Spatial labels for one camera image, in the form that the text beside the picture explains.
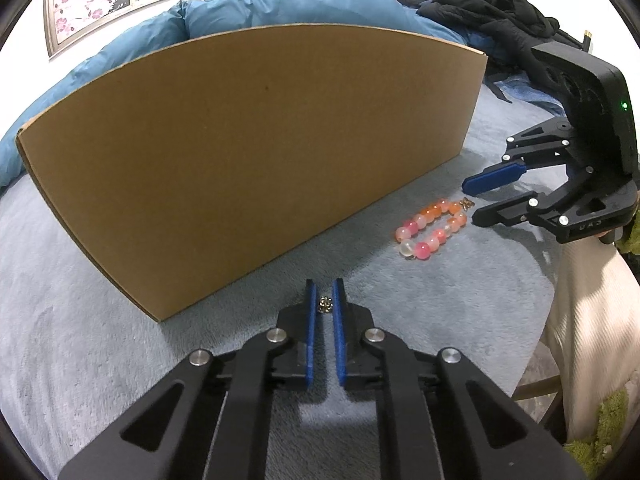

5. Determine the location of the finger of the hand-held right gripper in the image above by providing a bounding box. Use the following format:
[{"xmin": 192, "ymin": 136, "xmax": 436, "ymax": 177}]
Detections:
[
  {"xmin": 471, "ymin": 169, "xmax": 597, "ymax": 229},
  {"xmin": 462, "ymin": 117, "xmax": 591, "ymax": 196}
]

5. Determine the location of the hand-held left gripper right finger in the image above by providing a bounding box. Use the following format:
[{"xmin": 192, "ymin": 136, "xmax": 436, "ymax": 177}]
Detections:
[{"xmin": 331, "ymin": 277, "xmax": 586, "ymax": 480}]

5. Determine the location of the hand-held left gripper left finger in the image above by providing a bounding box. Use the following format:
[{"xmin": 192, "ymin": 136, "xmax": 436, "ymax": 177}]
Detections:
[{"xmin": 57, "ymin": 279, "xmax": 321, "ymax": 480}]

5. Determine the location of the pink orange bead bracelet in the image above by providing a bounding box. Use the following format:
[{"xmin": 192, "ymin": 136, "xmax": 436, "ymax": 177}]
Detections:
[{"xmin": 395, "ymin": 199, "xmax": 468, "ymax": 262}]

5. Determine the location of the cardboard box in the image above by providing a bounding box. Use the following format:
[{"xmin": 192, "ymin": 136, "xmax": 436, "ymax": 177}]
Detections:
[{"xmin": 15, "ymin": 24, "xmax": 488, "ymax": 323}]

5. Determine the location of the person's right leg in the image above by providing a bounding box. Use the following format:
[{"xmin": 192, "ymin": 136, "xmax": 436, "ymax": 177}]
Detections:
[{"xmin": 542, "ymin": 240, "xmax": 640, "ymax": 448}]

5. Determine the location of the black jacket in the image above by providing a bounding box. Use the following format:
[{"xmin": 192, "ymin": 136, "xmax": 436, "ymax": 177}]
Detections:
[{"xmin": 417, "ymin": 0, "xmax": 588, "ymax": 106}]

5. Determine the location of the grey bed cover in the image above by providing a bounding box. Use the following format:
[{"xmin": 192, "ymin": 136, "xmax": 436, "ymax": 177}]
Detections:
[{"xmin": 0, "ymin": 75, "xmax": 576, "ymax": 480}]

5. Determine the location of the green shaggy rug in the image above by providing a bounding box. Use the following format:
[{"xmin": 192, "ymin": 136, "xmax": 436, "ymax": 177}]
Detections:
[{"xmin": 562, "ymin": 387, "xmax": 636, "ymax": 478}]

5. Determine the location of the blue duvet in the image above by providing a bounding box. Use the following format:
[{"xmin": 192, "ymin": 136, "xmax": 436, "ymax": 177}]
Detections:
[{"xmin": 0, "ymin": 0, "xmax": 566, "ymax": 191}]

